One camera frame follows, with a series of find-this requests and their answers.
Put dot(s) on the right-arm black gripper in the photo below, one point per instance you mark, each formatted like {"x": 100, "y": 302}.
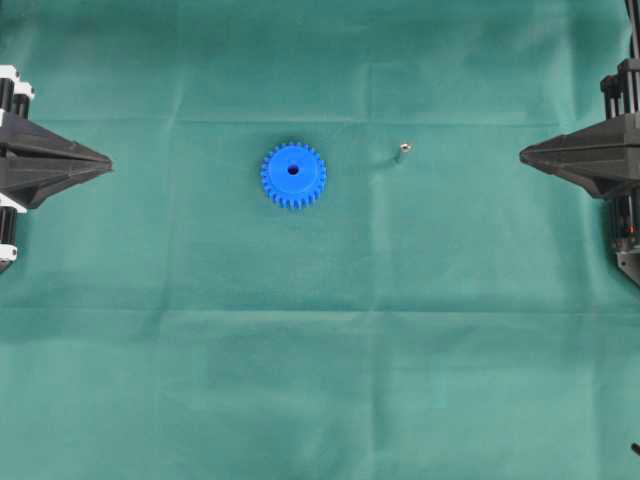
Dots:
{"x": 620, "y": 97}

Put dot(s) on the green cloth mat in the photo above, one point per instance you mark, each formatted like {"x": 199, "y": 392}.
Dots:
{"x": 456, "y": 316}

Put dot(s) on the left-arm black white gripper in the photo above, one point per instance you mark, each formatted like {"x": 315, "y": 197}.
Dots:
{"x": 21, "y": 136}

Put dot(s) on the blue plastic gear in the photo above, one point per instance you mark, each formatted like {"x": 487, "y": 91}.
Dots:
{"x": 293, "y": 175}

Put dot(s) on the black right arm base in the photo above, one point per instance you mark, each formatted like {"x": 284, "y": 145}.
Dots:
{"x": 627, "y": 257}

